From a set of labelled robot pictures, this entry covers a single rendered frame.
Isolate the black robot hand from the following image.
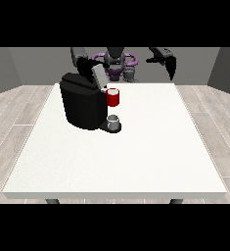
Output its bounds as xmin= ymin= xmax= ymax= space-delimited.
xmin=75 ymin=57 xmax=104 ymax=78
xmin=145 ymin=54 xmax=178 ymax=81

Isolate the small grey cup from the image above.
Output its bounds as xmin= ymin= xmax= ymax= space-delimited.
xmin=106 ymin=114 xmax=121 ymax=130

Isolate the pale grey machine lid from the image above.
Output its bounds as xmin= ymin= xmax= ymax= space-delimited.
xmin=91 ymin=63 xmax=109 ymax=89

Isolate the small grey coffee pod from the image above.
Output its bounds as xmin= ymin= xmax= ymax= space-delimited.
xmin=123 ymin=67 xmax=136 ymax=82

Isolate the grey trunk with purple rings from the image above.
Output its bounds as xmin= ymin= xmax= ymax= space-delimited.
xmin=91 ymin=47 xmax=140 ymax=82

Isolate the black coffee machine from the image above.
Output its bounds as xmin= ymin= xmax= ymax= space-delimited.
xmin=59 ymin=72 xmax=122 ymax=133

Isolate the red pod holder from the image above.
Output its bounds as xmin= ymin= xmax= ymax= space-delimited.
xmin=106 ymin=87 xmax=121 ymax=108

